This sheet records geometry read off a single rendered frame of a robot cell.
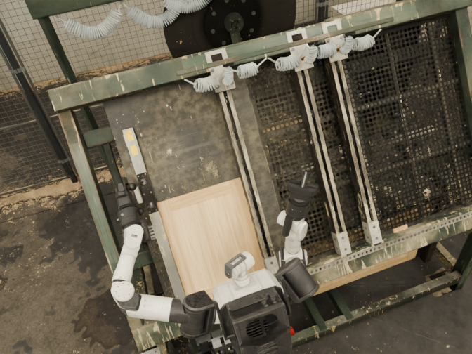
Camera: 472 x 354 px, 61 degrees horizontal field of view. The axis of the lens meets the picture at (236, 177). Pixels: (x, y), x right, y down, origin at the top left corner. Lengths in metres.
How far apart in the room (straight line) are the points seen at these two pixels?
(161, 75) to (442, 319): 2.47
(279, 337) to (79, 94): 1.32
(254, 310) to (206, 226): 0.67
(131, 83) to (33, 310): 2.30
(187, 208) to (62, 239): 2.20
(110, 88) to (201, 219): 0.76
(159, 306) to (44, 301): 2.16
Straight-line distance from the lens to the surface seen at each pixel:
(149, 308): 1.62
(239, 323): 1.49
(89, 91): 1.92
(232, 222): 2.06
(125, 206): 1.80
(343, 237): 2.22
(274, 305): 1.51
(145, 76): 1.91
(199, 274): 2.11
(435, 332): 3.20
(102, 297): 3.49
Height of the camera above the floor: 2.73
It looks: 42 degrees down
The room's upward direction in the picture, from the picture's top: 8 degrees counter-clockwise
